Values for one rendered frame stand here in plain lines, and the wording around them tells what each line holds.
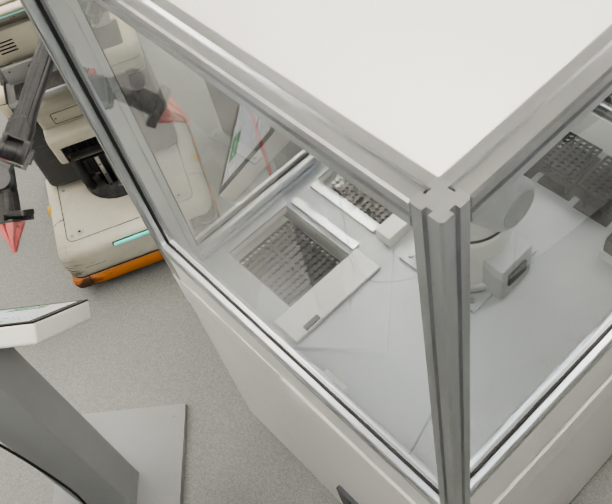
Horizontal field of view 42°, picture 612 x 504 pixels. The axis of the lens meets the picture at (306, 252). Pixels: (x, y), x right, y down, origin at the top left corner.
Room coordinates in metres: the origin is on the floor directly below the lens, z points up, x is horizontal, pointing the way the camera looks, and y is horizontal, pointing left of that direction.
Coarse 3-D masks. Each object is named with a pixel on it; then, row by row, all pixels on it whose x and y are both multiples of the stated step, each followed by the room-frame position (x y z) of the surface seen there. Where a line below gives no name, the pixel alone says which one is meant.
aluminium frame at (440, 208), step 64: (128, 0) 0.84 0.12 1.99; (64, 64) 1.19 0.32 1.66; (192, 64) 0.72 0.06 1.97; (256, 64) 0.66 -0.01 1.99; (576, 64) 0.53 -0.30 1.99; (320, 128) 0.55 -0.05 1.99; (512, 128) 0.48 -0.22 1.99; (128, 192) 1.21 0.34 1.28; (384, 192) 0.46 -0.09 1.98; (448, 192) 0.43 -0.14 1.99; (448, 256) 0.40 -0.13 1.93; (448, 320) 0.40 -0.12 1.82; (320, 384) 0.73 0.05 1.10; (448, 384) 0.40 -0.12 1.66; (576, 384) 0.56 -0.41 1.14; (384, 448) 0.56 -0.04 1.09; (448, 448) 0.40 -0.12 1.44; (512, 448) 0.47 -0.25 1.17
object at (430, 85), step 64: (192, 0) 0.84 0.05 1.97; (256, 0) 0.80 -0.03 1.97; (320, 0) 0.77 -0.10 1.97; (384, 0) 0.73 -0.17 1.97; (448, 0) 0.70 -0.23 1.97; (512, 0) 0.67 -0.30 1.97; (576, 0) 0.64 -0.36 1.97; (320, 64) 0.66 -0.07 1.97; (384, 64) 0.63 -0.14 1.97; (448, 64) 0.61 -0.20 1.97; (512, 64) 0.58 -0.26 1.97; (384, 128) 0.55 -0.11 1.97; (448, 128) 0.52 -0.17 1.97
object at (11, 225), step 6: (0, 216) 1.34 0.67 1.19; (0, 222) 1.33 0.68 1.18; (6, 222) 1.33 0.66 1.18; (12, 222) 1.33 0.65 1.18; (18, 222) 1.34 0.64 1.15; (24, 222) 1.36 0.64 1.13; (6, 228) 1.32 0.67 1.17; (12, 228) 1.32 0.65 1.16; (18, 228) 1.35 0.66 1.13; (12, 234) 1.31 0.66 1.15; (18, 234) 1.33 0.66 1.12; (12, 240) 1.31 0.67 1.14; (18, 240) 1.32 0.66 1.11; (12, 246) 1.30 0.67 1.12; (18, 246) 1.31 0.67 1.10
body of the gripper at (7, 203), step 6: (6, 192) 1.39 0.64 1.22; (12, 192) 1.39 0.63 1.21; (0, 198) 1.38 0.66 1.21; (6, 198) 1.38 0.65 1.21; (12, 198) 1.38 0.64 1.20; (18, 198) 1.39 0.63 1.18; (0, 204) 1.37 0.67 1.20; (6, 204) 1.37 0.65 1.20; (12, 204) 1.37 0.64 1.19; (18, 204) 1.37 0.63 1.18; (0, 210) 1.36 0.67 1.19; (6, 210) 1.35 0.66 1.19; (12, 210) 1.36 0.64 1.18; (18, 210) 1.34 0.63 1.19; (24, 210) 1.34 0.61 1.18; (30, 210) 1.36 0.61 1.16; (6, 216) 1.35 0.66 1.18; (12, 216) 1.36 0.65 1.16
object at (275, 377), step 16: (192, 304) 1.20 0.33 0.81; (208, 320) 1.14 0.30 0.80; (240, 336) 0.99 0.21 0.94; (256, 352) 0.93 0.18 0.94; (272, 368) 0.88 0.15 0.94; (288, 384) 0.84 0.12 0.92; (608, 384) 0.63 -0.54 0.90; (304, 400) 0.79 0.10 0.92; (592, 400) 0.60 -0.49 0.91; (320, 416) 0.74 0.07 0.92; (576, 416) 0.58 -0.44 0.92; (336, 432) 0.70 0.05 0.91; (560, 432) 0.56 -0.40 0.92; (352, 448) 0.66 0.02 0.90; (544, 448) 0.53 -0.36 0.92; (560, 448) 0.56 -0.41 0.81; (368, 464) 0.61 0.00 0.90; (528, 464) 0.51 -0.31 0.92; (544, 464) 0.53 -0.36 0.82; (384, 480) 0.57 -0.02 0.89; (528, 480) 0.50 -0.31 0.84; (400, 496) 0.53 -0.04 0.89; (512, 496) 0.48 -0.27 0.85
